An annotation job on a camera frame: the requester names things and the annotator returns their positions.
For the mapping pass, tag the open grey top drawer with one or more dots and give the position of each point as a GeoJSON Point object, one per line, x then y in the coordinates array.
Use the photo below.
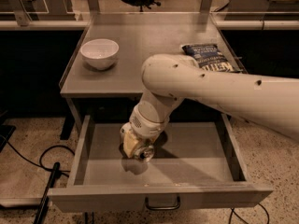
{"type": "Point", "coordinates": [200, 162]}

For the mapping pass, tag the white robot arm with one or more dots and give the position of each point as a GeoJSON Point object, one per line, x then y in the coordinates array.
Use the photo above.
{"type": "Point", "coordinates": [271, 102]}

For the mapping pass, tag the black drawer handle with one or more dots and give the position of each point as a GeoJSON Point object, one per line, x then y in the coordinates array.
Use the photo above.
{"type": "Point", "coordinates": [162, 204]}

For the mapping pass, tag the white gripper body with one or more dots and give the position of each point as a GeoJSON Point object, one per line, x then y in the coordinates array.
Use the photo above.
{"type": "Point", "coordinates": [144, 125]}

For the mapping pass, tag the grey cabinet with top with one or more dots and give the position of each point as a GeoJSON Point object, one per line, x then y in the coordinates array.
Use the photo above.
{"type": "Point", "coordinates": [139, 35]}

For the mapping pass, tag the green 7up soda can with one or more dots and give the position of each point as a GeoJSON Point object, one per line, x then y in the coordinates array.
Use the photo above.
{"type": "Point", "coordinates": [144, 153]}

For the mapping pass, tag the black pole on floor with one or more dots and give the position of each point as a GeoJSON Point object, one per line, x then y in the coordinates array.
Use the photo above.
{"type": "Point", "coordinates": [43, 206]}

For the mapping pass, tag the grey horizontal rail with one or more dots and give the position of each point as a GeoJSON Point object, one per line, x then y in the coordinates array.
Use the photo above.
{"type": "Point", "coordinates": [44, 25]}

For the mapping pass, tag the white ceramic bowl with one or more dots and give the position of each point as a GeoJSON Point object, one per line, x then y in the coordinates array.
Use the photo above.
{"type": "Point", "coordinates": [100, 53]}

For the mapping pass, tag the blue Kettle chips bag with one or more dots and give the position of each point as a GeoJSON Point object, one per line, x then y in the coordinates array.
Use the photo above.
{"type": "Point", "coordinates": [209, 57]}

